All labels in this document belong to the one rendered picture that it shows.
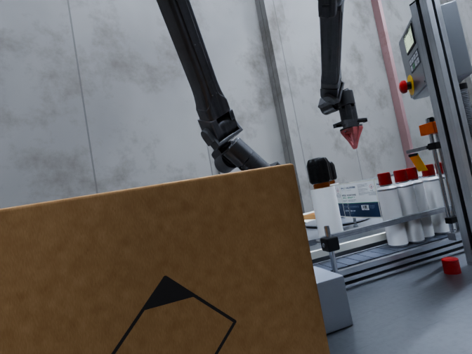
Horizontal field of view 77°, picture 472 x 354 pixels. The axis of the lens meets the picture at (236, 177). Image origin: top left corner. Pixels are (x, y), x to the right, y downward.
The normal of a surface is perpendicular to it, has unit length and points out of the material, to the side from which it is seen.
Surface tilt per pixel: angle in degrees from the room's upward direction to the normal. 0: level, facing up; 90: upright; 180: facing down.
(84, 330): 90
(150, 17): 90
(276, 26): 90
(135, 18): 90
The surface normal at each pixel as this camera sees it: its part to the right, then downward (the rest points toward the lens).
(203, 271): 0.28, -0.11
